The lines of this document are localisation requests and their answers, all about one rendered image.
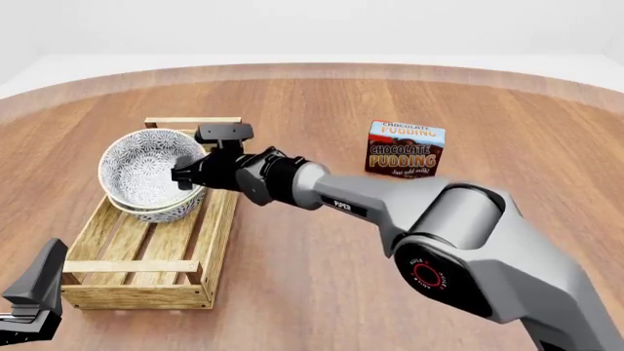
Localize wooden slat tray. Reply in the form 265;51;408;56
61;116;244;312

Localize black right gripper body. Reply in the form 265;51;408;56
195;149;241;193

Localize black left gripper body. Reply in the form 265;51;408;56
0;299;63;347

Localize chocolate pudding box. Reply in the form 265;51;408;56
364;119;448;180

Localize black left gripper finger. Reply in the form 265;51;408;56
1;237;69;320

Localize white bowl with grey pattern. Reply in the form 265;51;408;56
97;128;210;214
107;182;210;224

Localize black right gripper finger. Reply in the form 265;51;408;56
170;155;206;192

